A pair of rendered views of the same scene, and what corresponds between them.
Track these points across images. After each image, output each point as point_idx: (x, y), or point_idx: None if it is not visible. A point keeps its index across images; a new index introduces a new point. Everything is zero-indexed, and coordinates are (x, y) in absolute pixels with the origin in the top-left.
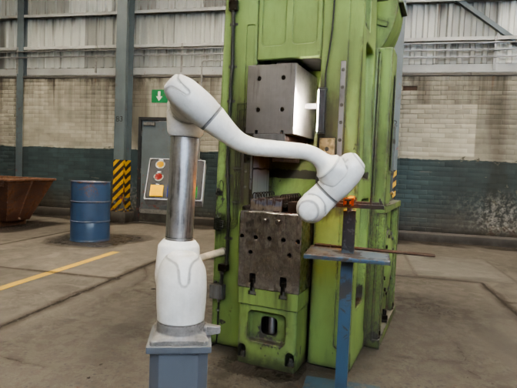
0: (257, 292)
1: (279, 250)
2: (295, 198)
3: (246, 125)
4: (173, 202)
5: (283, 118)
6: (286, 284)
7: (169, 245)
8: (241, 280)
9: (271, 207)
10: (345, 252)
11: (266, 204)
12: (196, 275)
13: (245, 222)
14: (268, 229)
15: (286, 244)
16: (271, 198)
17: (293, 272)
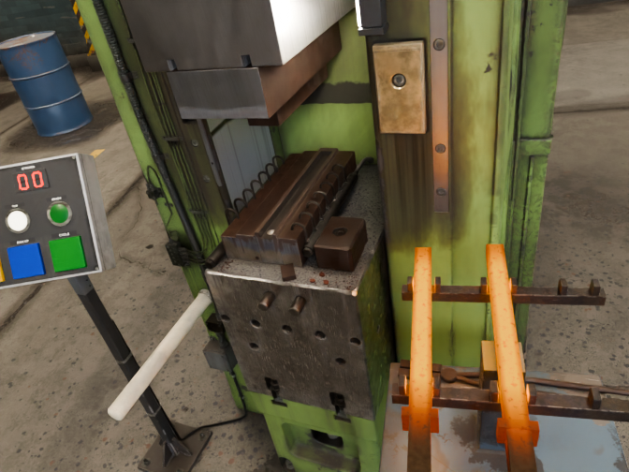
0: (289, 405)
1: (315, 351)
2: (333, 192)
3: (138, 48)
4: None
5: (238, 12)
6: (345, 404)
7: None
8: (253, 385)
9: (276, 255)
10: (492, 448)
11: (261, 248)
12: None
13: (222, 294)
14: (278, 312)
15: (329, 343)
16: (273, 219)
17: (356, 388)
